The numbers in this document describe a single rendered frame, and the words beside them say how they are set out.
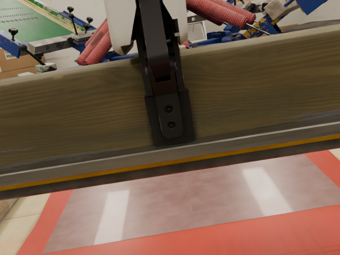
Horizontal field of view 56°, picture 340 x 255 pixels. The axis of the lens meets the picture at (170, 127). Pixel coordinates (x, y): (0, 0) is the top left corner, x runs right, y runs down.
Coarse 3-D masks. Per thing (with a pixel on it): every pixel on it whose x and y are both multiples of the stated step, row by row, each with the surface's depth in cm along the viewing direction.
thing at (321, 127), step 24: (312, 120) 24; (336, 120) 24; (192, 144) 24; (216, 144) 24; (240, 144) 24; (264, 144) 24; (0, 168) 25; (24, 168) 24; (48, 168) 24; (72, 168) 24; (96, 168) 24
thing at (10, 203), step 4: (4, 200) 44; (8, 200) 45; (12, 200) 46; (16, 200) 48; (0, 204) 43; (4, 204) 44; (8, 204) 45; (12, 204) 46; (0, 208) 43; (4, 208) 44; (8, 208) 45; (0, 212) 43; (4, 212) 44; (8, 212) 45; (0, 216) 43; (4, 216) 44; (0, 220) 43
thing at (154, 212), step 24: (72, 192) 47; (96, 192) 46; (120, 192) 45; (144, 192) 44; (168, 192) 42; (48, 216) 42; (72, 216) 41; (96, 216) 40; (120, 216) 39; (144, 216) 38; (168, 216) 37; (192, 216) 37; (48, 240) 37; (72, 240) 36; (96, 240) 36; (120, 240) 35; (144, 240) 34; (168, 240) 34; (192, 240) 33
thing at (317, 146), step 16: (304, 144) 26; (320, 144) 26; (336, 144) 26; (208, 160) 27; (224, 160) 27; (240, 160) 27; (256, 160) 27; (96, 176) 27; (112, 176) 27; (128, 176) 27; (144, 176) 27; (0, 192) 27; (16, 192) 27; (32, 192) 27; (48, 192) 27
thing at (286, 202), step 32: (288, 160) 45; (320, 160) 43; (192, 192) 41; (224, 192) 40; (256, 192) 39; (288, 192) 38; (320, 192) 37; (224, 224) 34; (256, 224) 33; (288, 224) 33; (320, 224) 32
